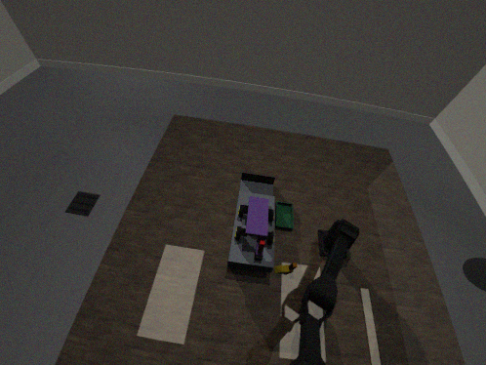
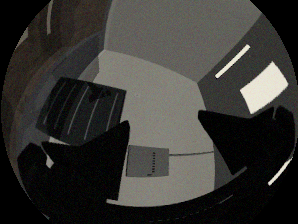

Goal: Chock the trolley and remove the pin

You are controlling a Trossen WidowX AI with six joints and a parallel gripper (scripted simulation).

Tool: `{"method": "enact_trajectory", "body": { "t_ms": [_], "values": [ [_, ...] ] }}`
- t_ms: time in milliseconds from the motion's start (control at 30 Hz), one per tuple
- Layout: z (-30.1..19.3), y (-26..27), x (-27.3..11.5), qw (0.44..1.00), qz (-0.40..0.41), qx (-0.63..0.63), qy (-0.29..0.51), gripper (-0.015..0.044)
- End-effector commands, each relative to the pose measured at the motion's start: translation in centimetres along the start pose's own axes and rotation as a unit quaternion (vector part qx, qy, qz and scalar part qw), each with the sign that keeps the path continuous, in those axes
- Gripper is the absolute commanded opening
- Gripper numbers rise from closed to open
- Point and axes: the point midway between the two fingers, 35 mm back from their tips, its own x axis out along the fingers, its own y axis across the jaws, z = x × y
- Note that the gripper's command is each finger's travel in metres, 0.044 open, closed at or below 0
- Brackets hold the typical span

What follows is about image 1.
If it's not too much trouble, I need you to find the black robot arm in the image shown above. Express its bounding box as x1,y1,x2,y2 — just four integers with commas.
290,219,359,365

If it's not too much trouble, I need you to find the yellow wedge with orange handle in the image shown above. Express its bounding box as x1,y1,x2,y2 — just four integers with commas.
274,263,297,273

